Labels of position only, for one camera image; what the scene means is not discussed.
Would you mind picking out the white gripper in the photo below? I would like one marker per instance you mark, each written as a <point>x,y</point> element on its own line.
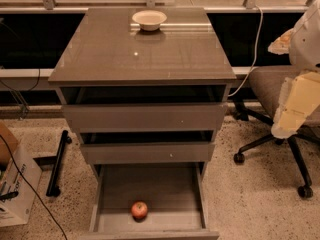
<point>306,47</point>

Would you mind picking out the red apple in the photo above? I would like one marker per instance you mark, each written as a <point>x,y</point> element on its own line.
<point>139,210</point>

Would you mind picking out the grey top drawer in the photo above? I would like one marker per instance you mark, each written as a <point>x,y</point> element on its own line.
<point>144,118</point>

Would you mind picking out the grey middle drawer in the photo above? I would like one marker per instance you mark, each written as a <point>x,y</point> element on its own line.
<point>147,153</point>

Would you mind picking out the grey drawer cabinet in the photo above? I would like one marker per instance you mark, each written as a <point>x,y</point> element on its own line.
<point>110,60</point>

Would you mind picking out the grey open bottom drawer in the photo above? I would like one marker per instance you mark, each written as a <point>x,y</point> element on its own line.
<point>174,196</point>

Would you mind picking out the grey office chair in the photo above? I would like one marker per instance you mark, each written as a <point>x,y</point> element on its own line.
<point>266,84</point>

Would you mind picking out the white paper bowl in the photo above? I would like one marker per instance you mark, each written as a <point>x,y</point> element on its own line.
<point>149,20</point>

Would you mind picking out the black metal bar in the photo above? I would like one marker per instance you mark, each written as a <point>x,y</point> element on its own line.
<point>53,189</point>

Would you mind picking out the brown cardboard box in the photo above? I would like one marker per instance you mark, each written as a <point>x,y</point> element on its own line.
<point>8,144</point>

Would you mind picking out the white cardboard box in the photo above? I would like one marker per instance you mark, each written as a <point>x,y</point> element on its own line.
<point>18,184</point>

